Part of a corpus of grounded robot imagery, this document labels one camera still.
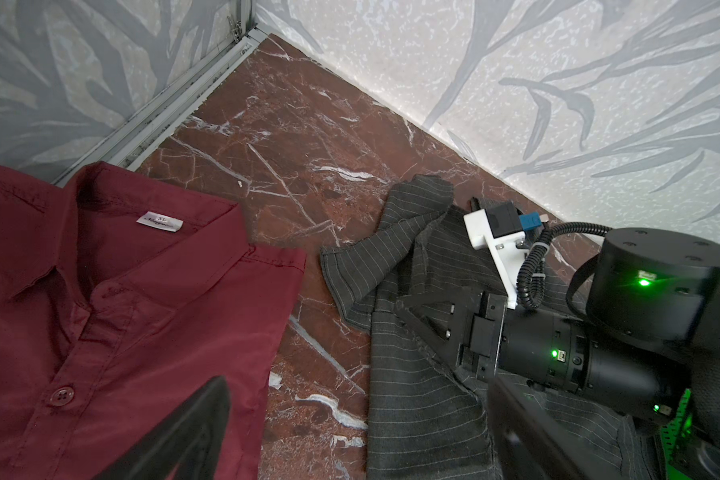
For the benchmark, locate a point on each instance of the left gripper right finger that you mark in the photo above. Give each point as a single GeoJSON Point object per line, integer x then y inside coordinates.
{"type": "Point", "coordinates": [530, 445]}

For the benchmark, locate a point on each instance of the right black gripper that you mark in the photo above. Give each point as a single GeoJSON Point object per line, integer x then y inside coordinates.
{"type": "Point", "coordinates": [463, 326]}

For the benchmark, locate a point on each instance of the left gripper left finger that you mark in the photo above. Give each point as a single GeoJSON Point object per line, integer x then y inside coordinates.
{"type": "Point", "coordinates": [186, 444]}

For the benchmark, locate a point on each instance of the dark grey striped shirt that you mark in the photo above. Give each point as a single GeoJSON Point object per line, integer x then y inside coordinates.
{"type": "Point", "coordinates": [425, 422]}

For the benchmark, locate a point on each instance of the green plastic basket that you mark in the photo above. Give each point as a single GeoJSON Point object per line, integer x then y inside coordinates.
{"type": "Point", "coordinates": [672, 433]}

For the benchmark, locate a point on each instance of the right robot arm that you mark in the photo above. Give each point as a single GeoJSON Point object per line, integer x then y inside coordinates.
{"type": "Point", "coordinates": [640, 334]}

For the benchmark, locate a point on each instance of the maroon folded shirt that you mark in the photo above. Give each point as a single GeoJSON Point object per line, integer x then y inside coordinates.
{"type": "Point", "coordinates": [120, 296]}

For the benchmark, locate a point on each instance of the aluminium cage frame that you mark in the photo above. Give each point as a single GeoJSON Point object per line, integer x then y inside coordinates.
{"type": "Point", "coordinates": [131, 144]}

